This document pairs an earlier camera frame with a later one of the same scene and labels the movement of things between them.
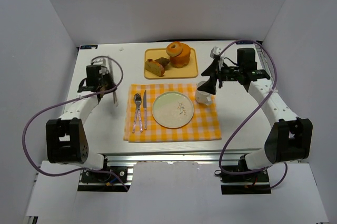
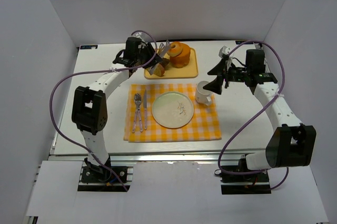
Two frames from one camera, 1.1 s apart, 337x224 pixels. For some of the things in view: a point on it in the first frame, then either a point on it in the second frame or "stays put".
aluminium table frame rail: (232, 159) stays put
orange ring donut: (174, 49) stays put
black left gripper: (106, 84) → (150, 57)
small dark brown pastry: (163, 61) stays put
